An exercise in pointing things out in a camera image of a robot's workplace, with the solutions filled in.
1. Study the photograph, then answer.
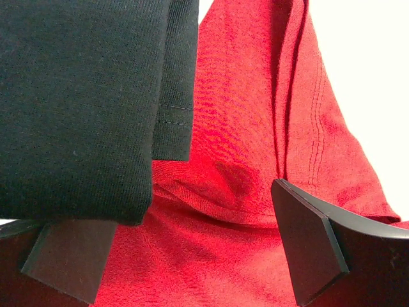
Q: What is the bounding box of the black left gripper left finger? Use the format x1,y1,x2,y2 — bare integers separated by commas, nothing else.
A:
1,219,118,306

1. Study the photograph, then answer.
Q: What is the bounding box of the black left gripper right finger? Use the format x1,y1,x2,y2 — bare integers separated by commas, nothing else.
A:
271,180,408,306

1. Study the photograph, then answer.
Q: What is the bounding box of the red garment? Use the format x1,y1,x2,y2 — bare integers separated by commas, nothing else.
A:
95,1,401,306

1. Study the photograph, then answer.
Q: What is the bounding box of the black garment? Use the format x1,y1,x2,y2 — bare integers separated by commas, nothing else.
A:
1,1,199,225

